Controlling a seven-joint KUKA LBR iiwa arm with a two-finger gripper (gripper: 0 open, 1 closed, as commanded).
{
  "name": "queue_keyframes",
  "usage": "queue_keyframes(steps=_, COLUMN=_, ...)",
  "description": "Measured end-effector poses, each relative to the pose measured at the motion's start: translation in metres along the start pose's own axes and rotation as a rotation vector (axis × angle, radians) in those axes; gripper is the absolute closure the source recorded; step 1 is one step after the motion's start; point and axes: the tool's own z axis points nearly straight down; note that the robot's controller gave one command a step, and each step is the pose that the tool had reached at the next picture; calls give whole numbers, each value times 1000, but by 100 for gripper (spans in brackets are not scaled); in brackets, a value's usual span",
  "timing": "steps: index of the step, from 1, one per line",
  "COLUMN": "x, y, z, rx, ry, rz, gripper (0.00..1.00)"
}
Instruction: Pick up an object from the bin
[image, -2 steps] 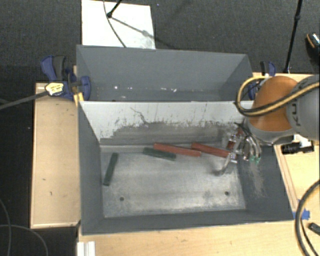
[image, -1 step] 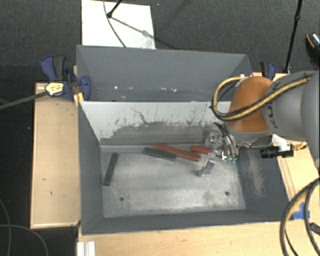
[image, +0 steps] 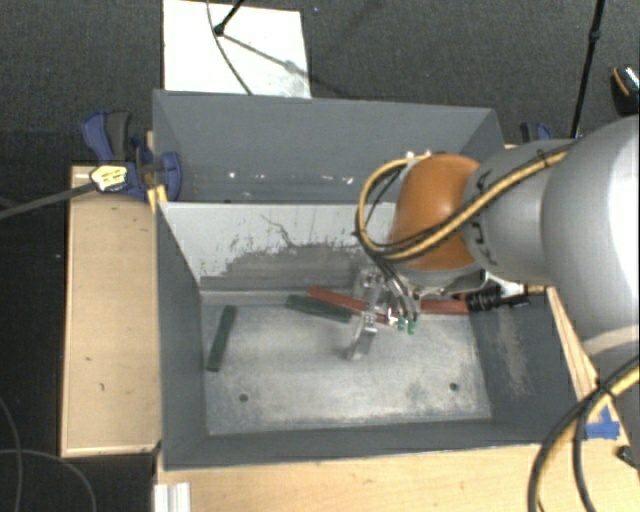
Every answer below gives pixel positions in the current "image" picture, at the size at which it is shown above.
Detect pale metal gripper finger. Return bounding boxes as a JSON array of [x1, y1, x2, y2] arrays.
[[340, 312, 370, 360], [353, 322, 379, 362]]

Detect red-brown flat block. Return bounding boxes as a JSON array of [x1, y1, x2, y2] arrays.
[[306, 285, 391, 326], [418, 297, 472, 316]]

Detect dark green flat block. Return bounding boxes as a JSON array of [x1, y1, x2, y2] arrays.
[[285, 293, 354, 324], [206, 304, 238, 373]]

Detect grey metal bin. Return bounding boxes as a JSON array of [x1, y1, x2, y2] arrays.
[[151, 88, 585, 470]]

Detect pale wood flat board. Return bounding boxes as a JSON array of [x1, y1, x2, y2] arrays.
[[59, 161, 164, 459]]

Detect black cylinder on white bracket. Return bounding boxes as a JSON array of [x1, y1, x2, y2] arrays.
[[463, 271, 533, 314]]

